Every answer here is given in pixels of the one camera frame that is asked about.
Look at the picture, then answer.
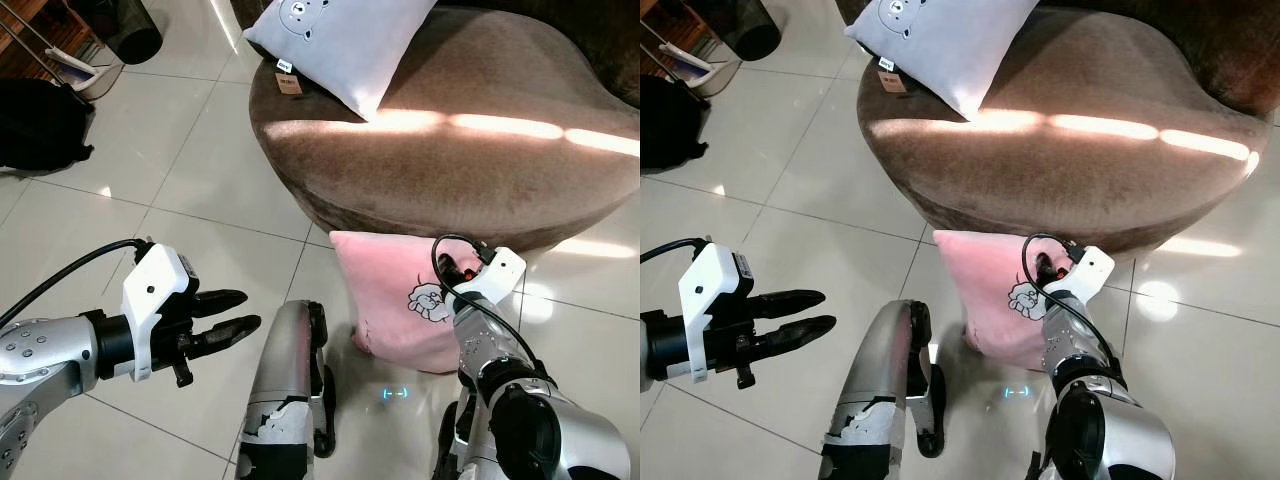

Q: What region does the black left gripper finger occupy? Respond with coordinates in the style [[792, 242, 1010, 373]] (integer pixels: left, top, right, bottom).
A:
[[751, 314, 838, 362], [751, 288, 828, 320], [191, 288, 250, 319], [189, 314, 264, 360]]

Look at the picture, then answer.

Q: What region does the pink cartoon print pillow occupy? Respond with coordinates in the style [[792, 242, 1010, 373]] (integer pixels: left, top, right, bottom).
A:
[[329, 231, 483, 376], [933, 229, 1073, 363]]

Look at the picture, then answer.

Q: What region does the round brown fabric sofa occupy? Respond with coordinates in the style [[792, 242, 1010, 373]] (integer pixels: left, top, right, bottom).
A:
[[857, 0, 1270, 263], [248, 0, 641, 254]]

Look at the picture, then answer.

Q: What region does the white bear print pillow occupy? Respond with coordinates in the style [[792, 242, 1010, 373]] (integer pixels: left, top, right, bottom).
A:
[[845, 0, 1041, 122], [243, 0, 439, 122]]

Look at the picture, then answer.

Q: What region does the silver left robot leg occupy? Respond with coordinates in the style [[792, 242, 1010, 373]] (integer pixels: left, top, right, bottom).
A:
[[236, 299, 337, 480], [819, 299, 947, 480]]

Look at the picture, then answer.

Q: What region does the black bag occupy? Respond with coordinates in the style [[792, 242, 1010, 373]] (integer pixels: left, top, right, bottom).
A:
[[640, 74, 710, 174], [0, 78, 97, 172]]

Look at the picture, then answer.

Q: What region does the white dustpan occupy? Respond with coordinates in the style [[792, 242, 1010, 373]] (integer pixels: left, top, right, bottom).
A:
[[655, 42, 742, 98], [44, 45, 127, 104]]

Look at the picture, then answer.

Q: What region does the black cylinder bin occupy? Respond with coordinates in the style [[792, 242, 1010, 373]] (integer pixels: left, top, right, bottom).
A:
[[712, 0, 783, 60], [70, 0, 165, 66]]

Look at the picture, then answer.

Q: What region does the brown wooden shelf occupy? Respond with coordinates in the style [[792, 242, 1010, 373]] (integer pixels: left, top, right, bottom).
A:
[[640, 0, 723, 73], [0, 0, 102, 84]]

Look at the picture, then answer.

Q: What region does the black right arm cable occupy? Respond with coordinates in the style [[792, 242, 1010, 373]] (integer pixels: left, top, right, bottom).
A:
[[431, 234, 547, 377], [1021, 233, 1123, 373]]

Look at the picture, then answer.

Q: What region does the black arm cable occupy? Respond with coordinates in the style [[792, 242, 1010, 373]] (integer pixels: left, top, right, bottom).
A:
[[640, 238, 707, 265], [431, 234, 547, 377], [1021, 233, 1123, 373], [0, 238, 151, 331]]

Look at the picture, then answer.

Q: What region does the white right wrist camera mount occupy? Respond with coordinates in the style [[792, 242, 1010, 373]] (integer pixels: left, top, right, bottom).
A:
[[1046, 246, 1116, 303], [455, 247, 528, 307]]

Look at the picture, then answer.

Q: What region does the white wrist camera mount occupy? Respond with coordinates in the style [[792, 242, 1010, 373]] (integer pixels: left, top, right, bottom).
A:
[[455, 247, 528, 307], [121, 241, 200, 383], [1046, 246, 1116, 303], [678, 241, 757, 385]]

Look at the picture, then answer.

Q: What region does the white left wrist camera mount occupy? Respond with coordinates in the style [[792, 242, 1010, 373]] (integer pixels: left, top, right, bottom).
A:
[[121, 241, 200, 383], [678, 241, 757, 385]]

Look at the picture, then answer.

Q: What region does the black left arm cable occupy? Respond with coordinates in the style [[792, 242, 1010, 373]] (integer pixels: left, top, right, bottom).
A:
[[640, 238, 707, 265], [0, 238, 151, 331]]

